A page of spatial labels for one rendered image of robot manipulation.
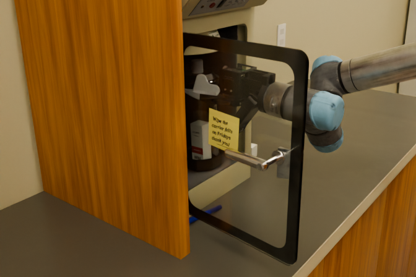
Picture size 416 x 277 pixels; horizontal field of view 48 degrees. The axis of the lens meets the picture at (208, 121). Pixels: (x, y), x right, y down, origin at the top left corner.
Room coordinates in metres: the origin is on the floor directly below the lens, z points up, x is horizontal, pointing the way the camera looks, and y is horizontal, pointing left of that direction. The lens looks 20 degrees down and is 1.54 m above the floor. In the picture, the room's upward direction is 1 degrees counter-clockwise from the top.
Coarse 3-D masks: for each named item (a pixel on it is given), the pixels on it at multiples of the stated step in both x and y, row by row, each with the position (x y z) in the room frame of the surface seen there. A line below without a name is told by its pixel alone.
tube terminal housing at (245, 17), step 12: (228, 12) 1.08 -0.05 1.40; (240, 12) 1.12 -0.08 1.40; (252, 12) 1.16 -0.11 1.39; (192, 24) 0.98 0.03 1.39; (204, 24) 1.02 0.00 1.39; (216, 24) 1.05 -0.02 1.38; (228, 24) 1.08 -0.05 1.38; (240, 24) 1.15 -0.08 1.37; (252, 24) 1.16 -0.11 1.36; (240, 36) 1.17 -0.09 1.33; (252, 36) 1.16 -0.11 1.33
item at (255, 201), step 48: (192, 48) 0.88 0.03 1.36; (240, 48) 0.79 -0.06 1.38; (288, 48) 0.72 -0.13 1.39; (192, 96) 0.88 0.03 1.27; (240, 96) 0.79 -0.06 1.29; (288, 96) 0.72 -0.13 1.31; (192, 144) 0.88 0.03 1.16; (240, 144) 0.79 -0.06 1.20; (288, 144) 0.72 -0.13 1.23; (192, 192) 0.88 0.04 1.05; (240, 192) 0.79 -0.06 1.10; (288, 192) 0.71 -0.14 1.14; (240, 240) 0.79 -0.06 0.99; (288, 240) 0.71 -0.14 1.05
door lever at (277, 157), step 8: (232, 152) 0.74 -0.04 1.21; (240, 152) 0.74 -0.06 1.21; (272, 152) 0.74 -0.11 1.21; (280, 152) 0.72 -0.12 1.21; (240, 160) 0.72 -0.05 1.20; (248, 160) 0.71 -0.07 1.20; (256, 160) 0.70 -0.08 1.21; (264, 160) 0.70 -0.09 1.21; (272, 160) 0.71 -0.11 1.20; (280, 160) 0.72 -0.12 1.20; (256, 168) 0.70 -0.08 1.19; (264, 168) 0.69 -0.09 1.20
